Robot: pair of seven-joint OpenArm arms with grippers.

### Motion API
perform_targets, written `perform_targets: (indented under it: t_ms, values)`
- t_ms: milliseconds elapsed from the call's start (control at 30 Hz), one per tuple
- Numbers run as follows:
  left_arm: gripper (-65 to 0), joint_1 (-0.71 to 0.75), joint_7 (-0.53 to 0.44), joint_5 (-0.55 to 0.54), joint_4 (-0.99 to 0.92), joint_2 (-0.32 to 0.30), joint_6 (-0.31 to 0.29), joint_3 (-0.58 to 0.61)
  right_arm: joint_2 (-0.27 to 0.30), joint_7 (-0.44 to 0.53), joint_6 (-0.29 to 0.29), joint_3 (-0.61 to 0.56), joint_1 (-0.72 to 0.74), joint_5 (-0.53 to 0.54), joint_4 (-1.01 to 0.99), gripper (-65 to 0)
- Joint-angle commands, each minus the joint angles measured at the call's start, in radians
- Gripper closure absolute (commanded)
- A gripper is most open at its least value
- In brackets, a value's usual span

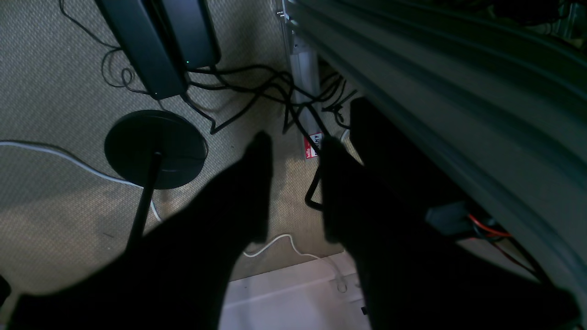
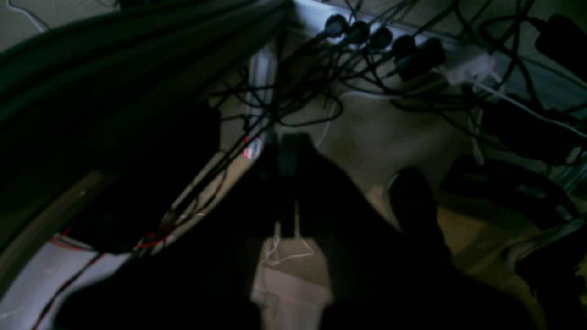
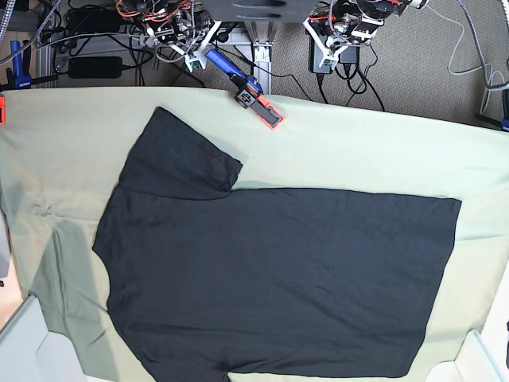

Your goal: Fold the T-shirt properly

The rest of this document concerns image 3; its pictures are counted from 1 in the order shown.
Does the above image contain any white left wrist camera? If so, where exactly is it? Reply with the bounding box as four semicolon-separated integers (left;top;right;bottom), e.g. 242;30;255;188
318;53;339;74

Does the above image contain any blue orange bar clamp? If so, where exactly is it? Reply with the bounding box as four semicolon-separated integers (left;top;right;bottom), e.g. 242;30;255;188
205;49;285;130

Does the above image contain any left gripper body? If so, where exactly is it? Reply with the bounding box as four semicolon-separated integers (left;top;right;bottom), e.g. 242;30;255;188
303;14;384;60

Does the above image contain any orange clamp jaw left edge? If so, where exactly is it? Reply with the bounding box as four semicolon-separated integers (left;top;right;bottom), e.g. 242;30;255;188
0;95;6;126

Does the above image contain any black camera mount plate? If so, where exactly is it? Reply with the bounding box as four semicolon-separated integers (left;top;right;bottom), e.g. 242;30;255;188
201;0;319;23

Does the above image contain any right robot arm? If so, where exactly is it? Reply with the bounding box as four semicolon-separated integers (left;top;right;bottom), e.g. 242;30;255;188
115;1;221;72

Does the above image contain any white bin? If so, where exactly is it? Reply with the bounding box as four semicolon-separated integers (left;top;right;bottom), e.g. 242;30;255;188
425;330;508;382
1;296;86;381

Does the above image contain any light green table cloth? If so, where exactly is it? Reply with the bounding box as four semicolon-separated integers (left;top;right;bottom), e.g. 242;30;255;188
1;88;508;381

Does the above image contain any white bin bottom left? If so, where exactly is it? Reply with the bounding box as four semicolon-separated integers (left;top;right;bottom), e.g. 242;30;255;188
1;296;86;381

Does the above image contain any dark navy T-shirt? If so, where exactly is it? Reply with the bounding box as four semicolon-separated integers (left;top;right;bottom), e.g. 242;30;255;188
93;108;461;381

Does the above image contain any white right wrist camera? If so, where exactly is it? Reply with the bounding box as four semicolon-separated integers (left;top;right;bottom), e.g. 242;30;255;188
185;50;207;73

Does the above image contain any blue clamp at left edge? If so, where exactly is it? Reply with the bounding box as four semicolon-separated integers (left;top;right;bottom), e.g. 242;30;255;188
1;49;59;91

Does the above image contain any black power adapter pair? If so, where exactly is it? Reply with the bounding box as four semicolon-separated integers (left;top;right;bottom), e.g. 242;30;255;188
308;37;359;74

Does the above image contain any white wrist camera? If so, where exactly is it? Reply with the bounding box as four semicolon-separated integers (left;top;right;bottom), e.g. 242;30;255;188
185;50;207;73
318;53;339;74

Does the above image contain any white cable on floor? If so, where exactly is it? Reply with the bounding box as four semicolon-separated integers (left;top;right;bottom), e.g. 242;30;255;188
425;0;509;76

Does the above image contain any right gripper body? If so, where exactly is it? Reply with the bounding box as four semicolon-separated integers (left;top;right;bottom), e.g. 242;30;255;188
145;19;222;64

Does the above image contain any aluminium frame post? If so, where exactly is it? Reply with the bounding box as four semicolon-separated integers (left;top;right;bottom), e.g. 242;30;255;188
244;21;278;95

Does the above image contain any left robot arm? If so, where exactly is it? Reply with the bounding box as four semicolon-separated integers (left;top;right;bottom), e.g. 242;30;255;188
303;0;427;68

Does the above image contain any black power brick left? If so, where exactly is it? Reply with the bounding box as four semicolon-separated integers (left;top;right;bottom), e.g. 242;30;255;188
68;57;123;79

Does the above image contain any clamp at right edge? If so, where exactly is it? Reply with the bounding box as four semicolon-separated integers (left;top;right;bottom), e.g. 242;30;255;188
475;89;509;132

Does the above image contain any white bin bottom right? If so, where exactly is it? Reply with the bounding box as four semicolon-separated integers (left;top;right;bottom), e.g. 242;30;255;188
425;330;508;382

